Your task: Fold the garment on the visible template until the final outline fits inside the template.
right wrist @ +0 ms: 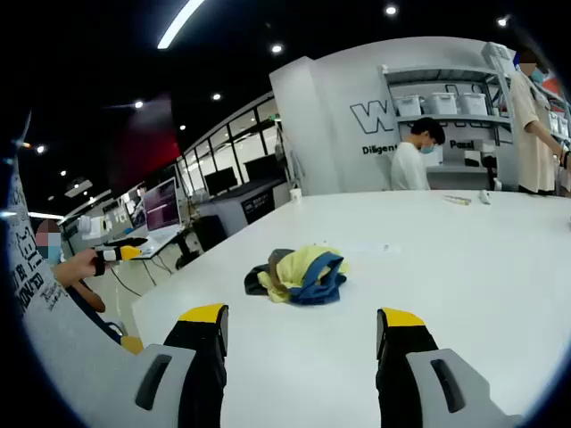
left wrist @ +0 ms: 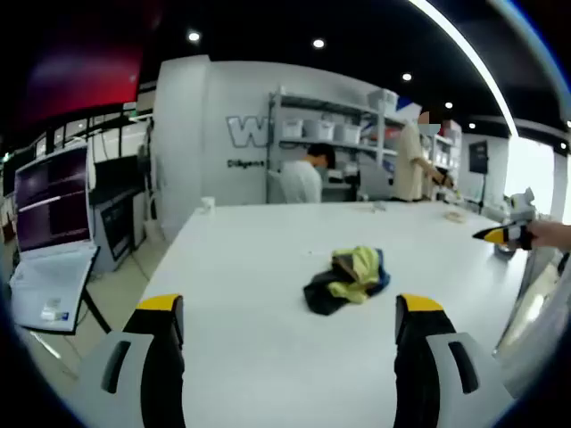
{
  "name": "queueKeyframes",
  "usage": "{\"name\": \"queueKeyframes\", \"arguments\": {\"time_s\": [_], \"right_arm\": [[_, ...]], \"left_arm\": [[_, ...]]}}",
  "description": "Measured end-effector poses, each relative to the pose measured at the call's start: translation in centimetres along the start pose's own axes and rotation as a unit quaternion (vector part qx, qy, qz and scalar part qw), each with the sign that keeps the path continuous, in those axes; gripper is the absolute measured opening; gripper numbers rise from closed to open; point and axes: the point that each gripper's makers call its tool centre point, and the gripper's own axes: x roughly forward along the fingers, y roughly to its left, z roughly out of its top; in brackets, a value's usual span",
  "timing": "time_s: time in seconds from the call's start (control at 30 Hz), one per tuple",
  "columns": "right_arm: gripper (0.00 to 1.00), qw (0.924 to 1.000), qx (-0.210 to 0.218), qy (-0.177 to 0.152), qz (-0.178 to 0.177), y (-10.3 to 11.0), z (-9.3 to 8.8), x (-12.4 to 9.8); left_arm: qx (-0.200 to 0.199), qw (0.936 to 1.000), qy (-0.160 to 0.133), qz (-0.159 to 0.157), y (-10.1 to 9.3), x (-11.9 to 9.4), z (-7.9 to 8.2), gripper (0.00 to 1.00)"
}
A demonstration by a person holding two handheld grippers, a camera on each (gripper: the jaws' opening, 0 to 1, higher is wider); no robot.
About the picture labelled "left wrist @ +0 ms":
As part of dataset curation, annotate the black monitor on stand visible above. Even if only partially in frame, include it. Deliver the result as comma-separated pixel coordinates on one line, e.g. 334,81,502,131
468,140,490,215

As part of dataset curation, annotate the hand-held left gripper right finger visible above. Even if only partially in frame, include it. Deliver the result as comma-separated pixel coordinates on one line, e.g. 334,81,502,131
393,292,514,428

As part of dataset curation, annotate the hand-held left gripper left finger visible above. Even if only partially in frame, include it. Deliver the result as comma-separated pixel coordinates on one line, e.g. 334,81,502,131
73,292,186,428

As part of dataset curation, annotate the person's grey clothing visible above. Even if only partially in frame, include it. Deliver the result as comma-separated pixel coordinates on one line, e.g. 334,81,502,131
493,248,571,399

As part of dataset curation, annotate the black desk monitor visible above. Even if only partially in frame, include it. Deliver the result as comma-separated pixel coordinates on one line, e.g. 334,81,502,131
93,153,145,198

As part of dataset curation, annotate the monitor screen on stand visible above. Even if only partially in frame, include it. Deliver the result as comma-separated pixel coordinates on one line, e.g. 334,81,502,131
8,144,102,333

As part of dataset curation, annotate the ceiling light strip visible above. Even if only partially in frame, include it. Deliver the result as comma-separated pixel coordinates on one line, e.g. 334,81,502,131
409,0,521,137

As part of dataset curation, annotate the person's right hand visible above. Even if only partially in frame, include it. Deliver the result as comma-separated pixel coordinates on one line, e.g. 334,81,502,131
528,221,571,251

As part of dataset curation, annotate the grey metal shelf rack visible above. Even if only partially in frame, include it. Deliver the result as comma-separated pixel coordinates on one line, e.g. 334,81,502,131
267,86,463,204

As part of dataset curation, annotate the yellow blue black garment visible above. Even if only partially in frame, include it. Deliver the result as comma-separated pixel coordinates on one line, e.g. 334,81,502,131
302,244,392,317

